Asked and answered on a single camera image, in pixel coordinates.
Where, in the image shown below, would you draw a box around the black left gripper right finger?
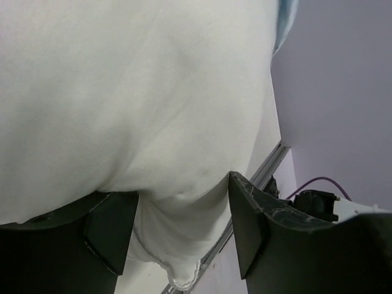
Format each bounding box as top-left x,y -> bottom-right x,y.
228,170 -> 392,294

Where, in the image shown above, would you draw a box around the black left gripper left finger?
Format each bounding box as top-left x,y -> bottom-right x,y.
1,192 -> 138,294

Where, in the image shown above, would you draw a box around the white pillow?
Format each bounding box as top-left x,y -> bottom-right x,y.
1,1 -> 279,289

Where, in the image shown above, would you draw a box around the light blue pillowcase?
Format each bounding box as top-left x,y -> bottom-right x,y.
273,0 -> 300,56

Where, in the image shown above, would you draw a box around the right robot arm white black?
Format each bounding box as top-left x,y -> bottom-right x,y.
262,178 -> 391,228

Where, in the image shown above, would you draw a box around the aluminium table front rail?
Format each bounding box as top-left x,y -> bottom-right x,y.
159,141 -> 290,294

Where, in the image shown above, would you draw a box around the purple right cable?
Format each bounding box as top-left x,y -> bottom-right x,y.
286,176 -> 352,202

